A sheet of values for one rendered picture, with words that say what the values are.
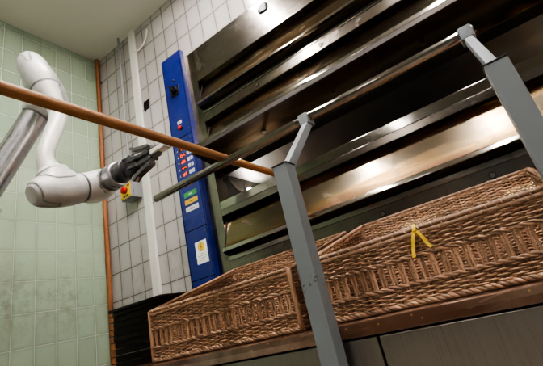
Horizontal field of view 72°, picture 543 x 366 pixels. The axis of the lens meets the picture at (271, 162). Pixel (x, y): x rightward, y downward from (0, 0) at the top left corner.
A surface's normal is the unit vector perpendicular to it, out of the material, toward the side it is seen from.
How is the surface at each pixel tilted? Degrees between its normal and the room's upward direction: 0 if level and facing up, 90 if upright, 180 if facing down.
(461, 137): 70
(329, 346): 90
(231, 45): 90
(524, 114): 90
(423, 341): 90
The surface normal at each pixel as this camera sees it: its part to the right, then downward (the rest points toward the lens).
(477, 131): -0.61, -0.49
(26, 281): 0.80, -0.39
